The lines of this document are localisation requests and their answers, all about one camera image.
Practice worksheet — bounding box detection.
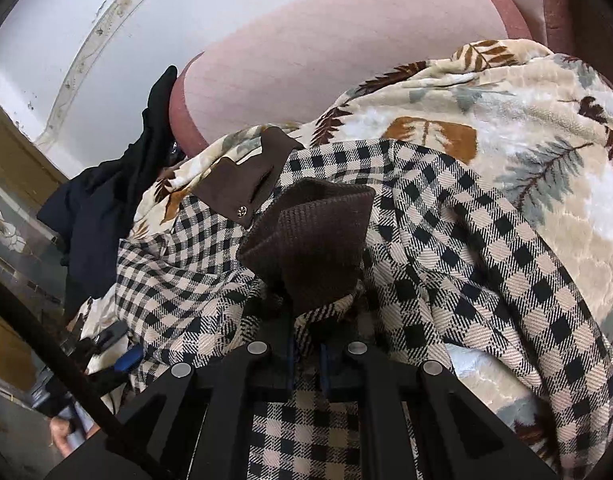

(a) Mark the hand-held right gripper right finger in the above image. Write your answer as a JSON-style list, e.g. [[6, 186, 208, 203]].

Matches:
[[319, 341, 562, 480]]

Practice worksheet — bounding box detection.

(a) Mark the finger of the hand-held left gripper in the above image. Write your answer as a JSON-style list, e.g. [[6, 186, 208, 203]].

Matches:
[[89, 321, 145, 391]]

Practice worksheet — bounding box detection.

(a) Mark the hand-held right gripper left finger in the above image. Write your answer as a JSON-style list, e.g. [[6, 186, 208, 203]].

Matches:
[[46, 341, 294, 480]]

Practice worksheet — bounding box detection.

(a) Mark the black beige checked jacket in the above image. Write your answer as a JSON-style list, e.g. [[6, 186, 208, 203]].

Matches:
[[114, 127, 613, 480]]

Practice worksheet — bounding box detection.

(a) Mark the person's left hand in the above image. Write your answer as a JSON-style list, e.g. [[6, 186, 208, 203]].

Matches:
[[49, 416, 96, 457]]

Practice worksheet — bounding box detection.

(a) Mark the dark navy cloth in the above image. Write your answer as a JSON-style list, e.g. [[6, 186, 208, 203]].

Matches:
[[36, 65, 180, 318]]

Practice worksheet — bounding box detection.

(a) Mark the brown wooden cabinet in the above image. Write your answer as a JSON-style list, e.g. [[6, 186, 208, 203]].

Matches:
[[0, 87, 70, 411]]

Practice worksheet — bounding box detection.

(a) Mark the leaf print fleece blanket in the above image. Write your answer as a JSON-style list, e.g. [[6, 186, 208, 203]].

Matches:
[[76, 39, 613, 466]]

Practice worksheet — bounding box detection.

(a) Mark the pink maroon cushion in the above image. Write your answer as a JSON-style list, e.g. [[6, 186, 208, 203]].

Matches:
[[474, 0, 575, 53]]

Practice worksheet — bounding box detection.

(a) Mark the black cable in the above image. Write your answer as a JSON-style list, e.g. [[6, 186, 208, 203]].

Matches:
[[0, 270, 160, 480]]

